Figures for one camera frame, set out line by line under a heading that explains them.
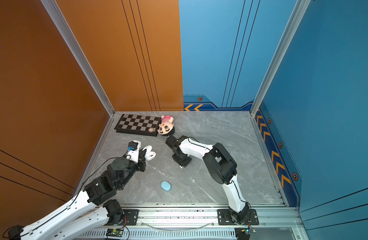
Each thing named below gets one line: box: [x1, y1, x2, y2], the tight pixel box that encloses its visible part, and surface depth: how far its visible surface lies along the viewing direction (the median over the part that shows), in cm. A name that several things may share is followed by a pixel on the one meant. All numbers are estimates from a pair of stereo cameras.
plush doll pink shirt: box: [157, 115, 175, 136], surface depth 103 cm
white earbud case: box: [142, 145, 156, 161], surface depth 74 cm
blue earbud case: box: [160, 180, 172, 191], surface depth 84 cm
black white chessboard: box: [114, 113, 162, 137], surface depth 111 cm
